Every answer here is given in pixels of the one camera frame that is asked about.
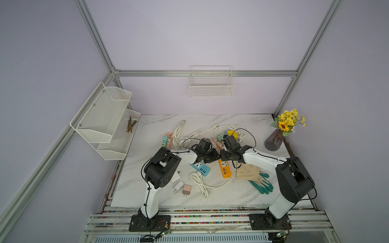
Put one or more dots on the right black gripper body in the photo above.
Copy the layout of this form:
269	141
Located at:
226	155

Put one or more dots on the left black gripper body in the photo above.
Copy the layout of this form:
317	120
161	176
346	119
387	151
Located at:
209	157

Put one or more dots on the blue power strip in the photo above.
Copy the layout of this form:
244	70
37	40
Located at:
202	168

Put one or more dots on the orange power strip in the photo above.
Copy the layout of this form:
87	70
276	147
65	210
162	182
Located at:
225	169

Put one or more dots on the white charger plug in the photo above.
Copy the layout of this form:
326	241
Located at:
175	177
178	187

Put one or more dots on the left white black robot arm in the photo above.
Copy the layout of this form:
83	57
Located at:
158	171

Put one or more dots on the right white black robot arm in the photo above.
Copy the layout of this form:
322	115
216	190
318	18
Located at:
293	178

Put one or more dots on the yellow cube socket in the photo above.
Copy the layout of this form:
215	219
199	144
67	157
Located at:
232	133

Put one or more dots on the pink power strip right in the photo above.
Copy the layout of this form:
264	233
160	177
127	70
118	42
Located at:
218	142

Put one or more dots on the pink power strip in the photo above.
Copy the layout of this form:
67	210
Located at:
167	140
218	142

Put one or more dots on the beige work glove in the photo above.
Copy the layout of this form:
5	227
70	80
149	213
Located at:
248	172

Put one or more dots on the pink power strip left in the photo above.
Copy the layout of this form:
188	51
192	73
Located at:
167	140

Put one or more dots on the green rubber glove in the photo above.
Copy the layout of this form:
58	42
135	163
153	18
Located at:
263	185

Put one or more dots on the dark purple glass vase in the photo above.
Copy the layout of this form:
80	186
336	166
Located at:
274	141

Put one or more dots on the yellow artificial flower bouquet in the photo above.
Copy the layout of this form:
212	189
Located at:
287	121

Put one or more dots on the brown twigs on shelf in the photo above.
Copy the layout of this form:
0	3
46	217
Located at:
131	123

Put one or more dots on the white two-tier mesh shelf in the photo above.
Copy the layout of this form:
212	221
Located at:
102	122

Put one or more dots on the white wire wall basket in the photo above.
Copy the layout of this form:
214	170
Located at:
211	81

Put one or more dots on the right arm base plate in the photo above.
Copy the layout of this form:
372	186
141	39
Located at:
269	222

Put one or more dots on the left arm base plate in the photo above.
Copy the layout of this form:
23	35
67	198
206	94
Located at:
142	224

